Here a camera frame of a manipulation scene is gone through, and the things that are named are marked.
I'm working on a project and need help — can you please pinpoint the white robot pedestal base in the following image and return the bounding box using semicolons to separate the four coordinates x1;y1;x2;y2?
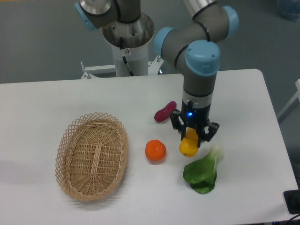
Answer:
81;44;164;79

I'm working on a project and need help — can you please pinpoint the white frame at right edge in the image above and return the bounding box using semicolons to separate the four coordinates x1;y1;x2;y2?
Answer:
277;79;300;124

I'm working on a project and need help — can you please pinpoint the black cable on pedestal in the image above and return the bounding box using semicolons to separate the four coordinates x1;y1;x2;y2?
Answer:
119;37;135;77

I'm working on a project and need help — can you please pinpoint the blue object top right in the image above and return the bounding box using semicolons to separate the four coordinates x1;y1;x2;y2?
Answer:
277;0;300;22

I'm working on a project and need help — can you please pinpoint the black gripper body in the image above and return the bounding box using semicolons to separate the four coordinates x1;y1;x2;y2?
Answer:
181;100;211;131

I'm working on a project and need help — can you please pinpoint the purple sweet potato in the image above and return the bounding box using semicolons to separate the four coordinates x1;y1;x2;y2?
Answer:
154;101;177;122

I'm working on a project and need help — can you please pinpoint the woven wicker basket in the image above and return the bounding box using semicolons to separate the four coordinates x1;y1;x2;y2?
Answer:
55;112;128;201

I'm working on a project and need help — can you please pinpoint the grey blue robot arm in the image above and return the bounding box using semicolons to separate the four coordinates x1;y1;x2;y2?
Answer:
75;0;239;144

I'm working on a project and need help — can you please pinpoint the black device at table edge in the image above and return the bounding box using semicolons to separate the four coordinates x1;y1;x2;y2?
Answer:
283;189;300;215

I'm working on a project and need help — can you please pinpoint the orange tangerine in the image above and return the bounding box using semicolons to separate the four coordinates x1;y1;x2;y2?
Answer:
145;139;166;161

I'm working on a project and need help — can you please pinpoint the green bok choy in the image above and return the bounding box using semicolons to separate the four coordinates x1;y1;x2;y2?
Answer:
183;145;224;195

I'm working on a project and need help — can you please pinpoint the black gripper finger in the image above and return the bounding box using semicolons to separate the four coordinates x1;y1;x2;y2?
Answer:
170;109;187;141
196;121;220;148

